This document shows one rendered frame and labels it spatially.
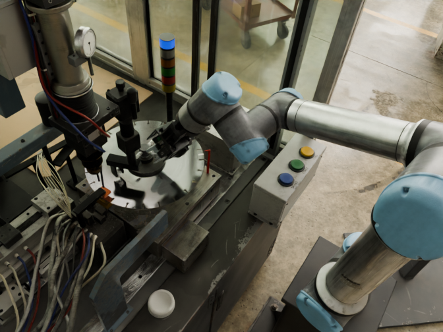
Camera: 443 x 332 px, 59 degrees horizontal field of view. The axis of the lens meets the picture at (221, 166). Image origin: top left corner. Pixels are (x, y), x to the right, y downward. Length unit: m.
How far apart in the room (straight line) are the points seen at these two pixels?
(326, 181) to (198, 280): 1.46
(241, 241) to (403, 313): 1.12
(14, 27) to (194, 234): 0.68
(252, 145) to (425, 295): 1.57
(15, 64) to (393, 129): 0.66
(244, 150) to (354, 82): 2.52
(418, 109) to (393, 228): 2.65
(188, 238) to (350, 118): 0.56
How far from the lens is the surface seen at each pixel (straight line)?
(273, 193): 1.13
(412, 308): 2.15
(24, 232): 1.16
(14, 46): 0.75
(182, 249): 1.09
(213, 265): 1.15
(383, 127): 0.76
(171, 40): 1.19
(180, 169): 1.09
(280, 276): 2.01
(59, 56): 0.73
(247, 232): 1.22
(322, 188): 2.38
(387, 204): 0.60
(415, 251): 0.63
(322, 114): 0.82
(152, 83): 1.66
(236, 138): 0.80
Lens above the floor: 1.78
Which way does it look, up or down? 49 degrees down
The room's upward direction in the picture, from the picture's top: 6 degrees clockwise
